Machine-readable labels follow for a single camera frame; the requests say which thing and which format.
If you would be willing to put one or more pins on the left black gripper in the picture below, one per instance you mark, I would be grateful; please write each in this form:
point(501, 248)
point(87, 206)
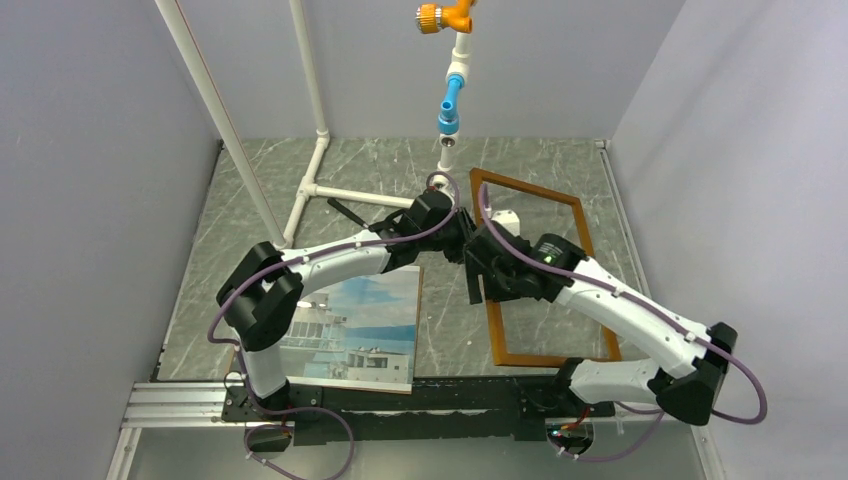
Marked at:
point(465, 224)

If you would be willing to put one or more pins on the white pvc pipe stand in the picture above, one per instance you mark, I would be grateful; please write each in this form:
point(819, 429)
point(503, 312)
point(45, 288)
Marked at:
point(279, 174)

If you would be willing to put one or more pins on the aluminium rail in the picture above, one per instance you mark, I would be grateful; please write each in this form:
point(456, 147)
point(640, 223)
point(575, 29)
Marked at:
point(174, 430)

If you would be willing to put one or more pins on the orange pipe fitting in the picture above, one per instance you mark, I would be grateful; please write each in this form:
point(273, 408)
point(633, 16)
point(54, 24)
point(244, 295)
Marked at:
point(432, 18)

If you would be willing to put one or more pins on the building photo print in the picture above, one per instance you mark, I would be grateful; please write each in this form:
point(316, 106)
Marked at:
point(357, 334)

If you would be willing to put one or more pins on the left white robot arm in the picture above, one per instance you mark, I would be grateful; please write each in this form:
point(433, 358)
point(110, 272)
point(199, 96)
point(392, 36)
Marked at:
point(291, 291)

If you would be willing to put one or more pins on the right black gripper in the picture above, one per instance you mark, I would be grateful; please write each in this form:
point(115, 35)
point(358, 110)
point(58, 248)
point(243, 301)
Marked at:
point(473, 268)

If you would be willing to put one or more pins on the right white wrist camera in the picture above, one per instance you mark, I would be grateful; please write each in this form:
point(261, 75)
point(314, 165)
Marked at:
point(508, 220)

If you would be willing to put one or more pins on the blue pipe fitting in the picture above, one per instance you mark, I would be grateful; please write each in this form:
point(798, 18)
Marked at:
point(449, 118)

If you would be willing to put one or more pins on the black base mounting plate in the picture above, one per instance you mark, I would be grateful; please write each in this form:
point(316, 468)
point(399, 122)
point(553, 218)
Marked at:
point(518, 407)

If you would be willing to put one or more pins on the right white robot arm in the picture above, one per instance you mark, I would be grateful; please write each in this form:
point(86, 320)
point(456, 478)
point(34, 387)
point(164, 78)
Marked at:
point(683, 369)

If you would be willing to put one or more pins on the brown wooden picture frame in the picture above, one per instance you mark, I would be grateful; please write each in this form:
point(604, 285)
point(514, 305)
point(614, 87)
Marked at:
point(500, 350)

